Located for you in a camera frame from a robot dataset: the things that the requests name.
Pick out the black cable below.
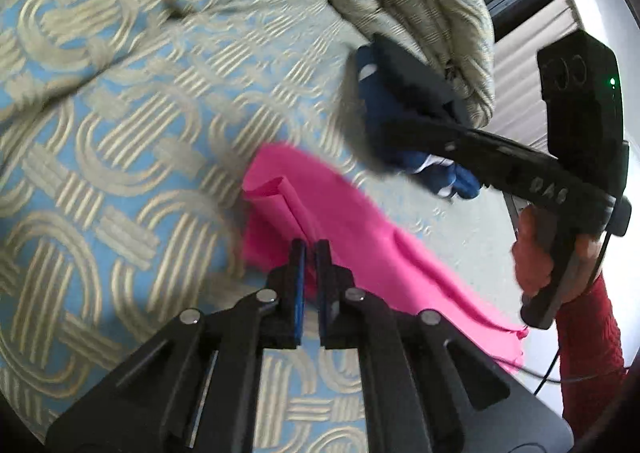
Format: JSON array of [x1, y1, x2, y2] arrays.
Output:
[[520, 228, 628, 396]]

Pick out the pink pants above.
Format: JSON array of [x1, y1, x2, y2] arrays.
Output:
[[241, 142, 530, 376]]

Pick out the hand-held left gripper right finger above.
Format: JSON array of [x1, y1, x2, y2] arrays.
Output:
[[315, 239, 573, 453]]

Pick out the patterned blue beige bedspread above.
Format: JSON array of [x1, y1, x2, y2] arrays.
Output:
[[0, 0, 521, 453]]

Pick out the black garment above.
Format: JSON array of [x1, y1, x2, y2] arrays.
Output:
[[372, 33, 471, 120]]

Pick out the person's right hand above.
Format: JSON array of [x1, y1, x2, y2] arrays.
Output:
[[511, 207, 607, 305]]

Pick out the dark blue garment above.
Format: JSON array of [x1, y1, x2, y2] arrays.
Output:
[[350, 46, 481, 200]]

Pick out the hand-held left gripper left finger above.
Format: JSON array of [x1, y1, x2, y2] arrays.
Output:
[[45, 239, 307, 453]]

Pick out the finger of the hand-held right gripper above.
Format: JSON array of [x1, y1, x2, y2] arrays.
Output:
[[336, 83, 506, 194]]

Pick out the person's red-sleeved right forearm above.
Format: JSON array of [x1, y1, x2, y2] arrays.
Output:
[[552, 273, 628, 434]]

